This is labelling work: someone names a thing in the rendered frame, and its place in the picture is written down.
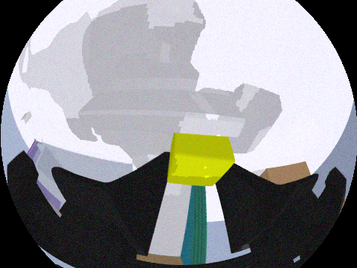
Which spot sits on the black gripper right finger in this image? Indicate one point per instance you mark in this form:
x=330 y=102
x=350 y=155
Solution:
x=250 y=204

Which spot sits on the small yellow block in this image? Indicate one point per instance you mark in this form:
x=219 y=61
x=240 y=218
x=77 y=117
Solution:
x=199 y=159

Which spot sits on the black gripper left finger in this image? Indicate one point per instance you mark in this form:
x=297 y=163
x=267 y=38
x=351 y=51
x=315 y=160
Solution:
x=131 y=202

